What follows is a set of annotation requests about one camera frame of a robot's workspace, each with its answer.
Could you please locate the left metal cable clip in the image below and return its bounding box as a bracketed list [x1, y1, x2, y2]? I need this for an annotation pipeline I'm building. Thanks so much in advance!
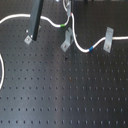
[24, 25, 41, 45]

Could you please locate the right metal cable clip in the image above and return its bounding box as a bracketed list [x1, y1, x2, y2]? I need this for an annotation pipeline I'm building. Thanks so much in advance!
[103, 27, 114, 53]

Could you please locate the metal cable clip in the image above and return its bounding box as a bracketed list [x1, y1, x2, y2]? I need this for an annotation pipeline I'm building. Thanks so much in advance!
[66, 0, 72, 17]
[24, 25, 41, 45]
[61, 28, 73, 52]
[103, 27, 114, 53]

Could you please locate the top metal cable clip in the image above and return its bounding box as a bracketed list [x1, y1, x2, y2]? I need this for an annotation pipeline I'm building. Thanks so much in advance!
[66, 0, 72, 17]

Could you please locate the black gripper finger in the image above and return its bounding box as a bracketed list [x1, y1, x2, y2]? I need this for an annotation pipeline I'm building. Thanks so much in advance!
[28, 0, 44, 40]

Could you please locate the white cable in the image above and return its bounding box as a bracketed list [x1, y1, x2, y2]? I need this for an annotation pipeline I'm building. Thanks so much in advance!
[0, 0, 128, 90]

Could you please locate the middle metal cable clip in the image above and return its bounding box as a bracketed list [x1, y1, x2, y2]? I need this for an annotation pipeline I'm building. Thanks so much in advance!
[61, 28, 73, 52]

